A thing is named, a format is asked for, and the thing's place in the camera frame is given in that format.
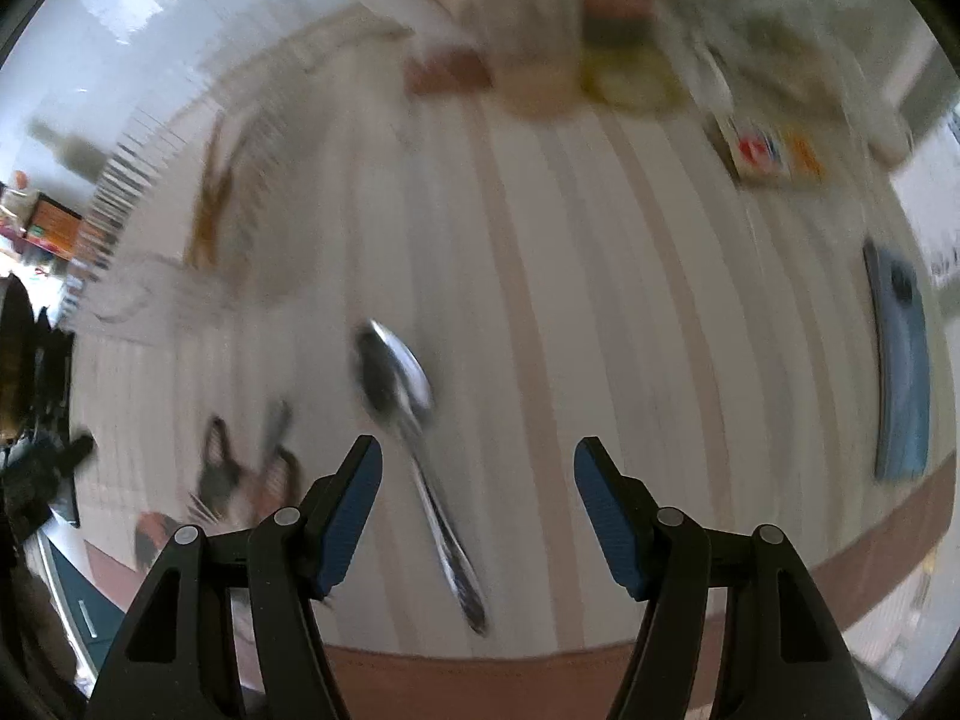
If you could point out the clear utensil holder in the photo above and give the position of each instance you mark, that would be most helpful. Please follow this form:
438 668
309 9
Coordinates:
195 270

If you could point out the glass jar with dark lid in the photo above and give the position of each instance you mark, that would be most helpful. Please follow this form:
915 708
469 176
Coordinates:
525 37

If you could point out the yellow-green packet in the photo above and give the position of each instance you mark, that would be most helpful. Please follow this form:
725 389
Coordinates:
630 79

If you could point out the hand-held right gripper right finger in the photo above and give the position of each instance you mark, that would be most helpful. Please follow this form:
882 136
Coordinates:
611 521

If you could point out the blue-grey smartphone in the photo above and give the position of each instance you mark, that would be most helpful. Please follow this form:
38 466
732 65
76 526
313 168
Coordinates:
900 375

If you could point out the orange box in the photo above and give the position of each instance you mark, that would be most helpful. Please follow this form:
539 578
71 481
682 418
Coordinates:
54 221

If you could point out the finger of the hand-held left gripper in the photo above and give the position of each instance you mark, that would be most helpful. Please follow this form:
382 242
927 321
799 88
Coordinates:
52 465

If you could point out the printed card box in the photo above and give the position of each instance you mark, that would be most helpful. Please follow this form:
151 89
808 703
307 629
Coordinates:
765 151

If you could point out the striped cat-print table mat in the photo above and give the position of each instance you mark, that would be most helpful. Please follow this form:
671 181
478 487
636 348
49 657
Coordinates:
600 277

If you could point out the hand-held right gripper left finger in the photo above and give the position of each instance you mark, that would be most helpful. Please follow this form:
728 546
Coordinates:
349 521

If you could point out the large metal spoon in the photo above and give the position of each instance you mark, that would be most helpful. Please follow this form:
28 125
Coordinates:
397 382

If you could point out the black shiny object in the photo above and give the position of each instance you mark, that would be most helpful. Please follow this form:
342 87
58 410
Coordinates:
26 360

